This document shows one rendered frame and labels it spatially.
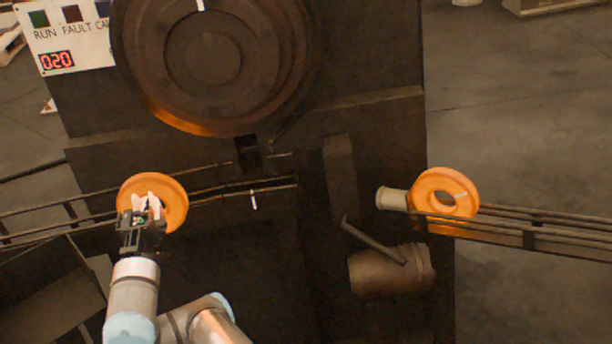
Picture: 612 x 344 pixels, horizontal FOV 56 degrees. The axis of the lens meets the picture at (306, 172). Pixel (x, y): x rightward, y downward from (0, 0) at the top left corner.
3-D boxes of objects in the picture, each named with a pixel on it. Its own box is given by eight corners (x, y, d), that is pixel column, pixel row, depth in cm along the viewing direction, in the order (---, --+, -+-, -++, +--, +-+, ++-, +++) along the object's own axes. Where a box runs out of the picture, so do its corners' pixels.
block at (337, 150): (330, 206, 166) (319, 133, 153) (357, 202, 165) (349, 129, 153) (332, 228, 157) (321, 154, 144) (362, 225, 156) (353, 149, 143)
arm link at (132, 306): (106, 361, 108) (96, 337, 100) (115, 302, 116) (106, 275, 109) (158, 359, 109) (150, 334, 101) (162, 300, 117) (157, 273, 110)
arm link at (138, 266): (165, 295, 116) (118, 302, 116) (167, 274, 119) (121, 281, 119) (149, 271, 109) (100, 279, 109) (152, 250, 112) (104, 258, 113)
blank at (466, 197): (441, 227, 145) (435, 236, 142) (404, 179, 142) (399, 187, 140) (492, 210, 133) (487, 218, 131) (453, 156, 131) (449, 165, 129)
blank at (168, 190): (107, 182, 130) (104, 190, 127) (171, 163, 128) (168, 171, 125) (137, 234, 138) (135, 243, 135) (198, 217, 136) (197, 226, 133)
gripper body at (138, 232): (152, 202, 120) (147, 250, 112) (166, 227, 126) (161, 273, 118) (117, 207, 120) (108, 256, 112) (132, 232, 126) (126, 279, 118)
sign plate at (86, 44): (44, 74, 146) (15, 3, 136) (145, 57, 145) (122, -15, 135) (41, 77, 144) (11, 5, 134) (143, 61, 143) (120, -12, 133)
